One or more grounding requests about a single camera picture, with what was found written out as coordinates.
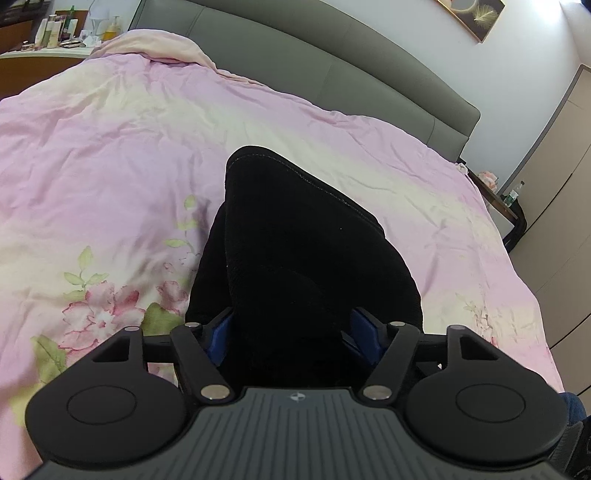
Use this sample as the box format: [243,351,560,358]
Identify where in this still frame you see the person's right leg in jeans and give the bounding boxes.
[554,391,591,480]

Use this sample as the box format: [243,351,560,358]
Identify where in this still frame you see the black hanging garment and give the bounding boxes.
[502,210,528,252]

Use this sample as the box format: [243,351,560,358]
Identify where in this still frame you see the grey padded headboard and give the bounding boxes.
[131,0,481,164]

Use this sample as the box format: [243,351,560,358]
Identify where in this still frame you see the group of cosmetic bottles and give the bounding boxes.
[21,4,105,51]

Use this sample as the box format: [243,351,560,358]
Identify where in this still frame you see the black pants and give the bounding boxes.
[185,145,423,393]

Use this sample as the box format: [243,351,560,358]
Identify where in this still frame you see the pink floral duvet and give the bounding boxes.
[0,32,566,462]

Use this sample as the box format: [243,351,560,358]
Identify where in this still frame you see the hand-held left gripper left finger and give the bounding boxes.
[88,308,234,402]

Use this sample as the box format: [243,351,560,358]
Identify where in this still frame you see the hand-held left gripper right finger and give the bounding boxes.
[342,307,505,402]

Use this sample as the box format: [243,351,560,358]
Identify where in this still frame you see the dark wooden nightstand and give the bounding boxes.
[466,170,527,252]

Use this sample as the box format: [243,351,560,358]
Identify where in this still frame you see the framed wall picture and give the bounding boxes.
[436,0,506,44]

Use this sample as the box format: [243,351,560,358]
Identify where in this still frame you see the beige wardrobe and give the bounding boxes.
[508,65,591,352]

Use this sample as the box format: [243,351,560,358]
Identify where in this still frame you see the wooden nightstand with white top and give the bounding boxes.
[0,46,93,100]

